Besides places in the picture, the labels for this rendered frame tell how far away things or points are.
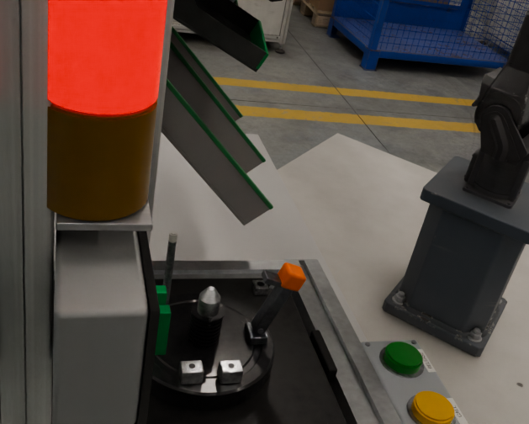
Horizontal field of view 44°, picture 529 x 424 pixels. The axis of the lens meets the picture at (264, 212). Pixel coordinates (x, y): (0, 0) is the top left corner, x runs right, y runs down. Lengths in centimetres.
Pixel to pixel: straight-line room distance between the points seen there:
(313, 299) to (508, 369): 31
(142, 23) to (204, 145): 51
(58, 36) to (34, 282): 12
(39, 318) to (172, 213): 74
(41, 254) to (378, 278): 76
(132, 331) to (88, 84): 10
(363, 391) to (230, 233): 43
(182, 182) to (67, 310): 89
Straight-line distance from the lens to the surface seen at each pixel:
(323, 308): 77
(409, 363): 71
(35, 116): 28
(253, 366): 63
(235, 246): 101
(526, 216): 88
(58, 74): 27
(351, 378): 69
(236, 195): 79
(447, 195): 86
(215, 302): 60
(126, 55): 26
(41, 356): 35
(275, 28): 490
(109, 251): 31
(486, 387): 91
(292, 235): 106
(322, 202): 118
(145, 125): 28
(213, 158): 77
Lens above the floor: 142
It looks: 30 degrees down
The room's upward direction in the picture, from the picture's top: 12 degrees clockwise
